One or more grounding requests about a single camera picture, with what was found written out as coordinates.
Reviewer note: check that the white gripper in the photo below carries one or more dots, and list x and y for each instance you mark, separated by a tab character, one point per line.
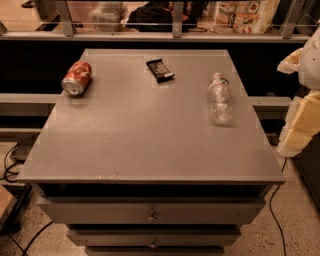
311	68

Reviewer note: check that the clear plastic water bottle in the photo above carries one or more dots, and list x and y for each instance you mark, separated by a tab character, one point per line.
219	100

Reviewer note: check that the red coke can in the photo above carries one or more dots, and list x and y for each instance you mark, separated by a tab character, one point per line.
77	78

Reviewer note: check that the metal railing shelf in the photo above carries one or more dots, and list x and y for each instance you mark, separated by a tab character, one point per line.
68	20

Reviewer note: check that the printed snack bag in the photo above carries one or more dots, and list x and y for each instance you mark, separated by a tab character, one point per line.
244	17

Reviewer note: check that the black chocolate bar wrapper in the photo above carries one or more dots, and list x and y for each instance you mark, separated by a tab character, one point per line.
160	71

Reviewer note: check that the grey drawer cabinet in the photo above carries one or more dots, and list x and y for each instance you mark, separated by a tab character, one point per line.
130	138

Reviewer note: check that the black bag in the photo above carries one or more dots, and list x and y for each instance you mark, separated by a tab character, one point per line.
159	16

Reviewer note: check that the clear plastic container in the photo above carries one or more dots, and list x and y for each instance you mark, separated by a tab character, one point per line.
108	16

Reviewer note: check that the bottom grey drawer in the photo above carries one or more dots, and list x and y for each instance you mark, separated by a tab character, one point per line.
140	251

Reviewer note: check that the grey drawer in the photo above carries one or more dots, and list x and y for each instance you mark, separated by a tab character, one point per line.
153	238
94	211
140	251

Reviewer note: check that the middle grey drawer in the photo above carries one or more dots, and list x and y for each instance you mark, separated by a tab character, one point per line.
153	238

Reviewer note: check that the top grey drawer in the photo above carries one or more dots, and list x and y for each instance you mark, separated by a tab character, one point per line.
94	211

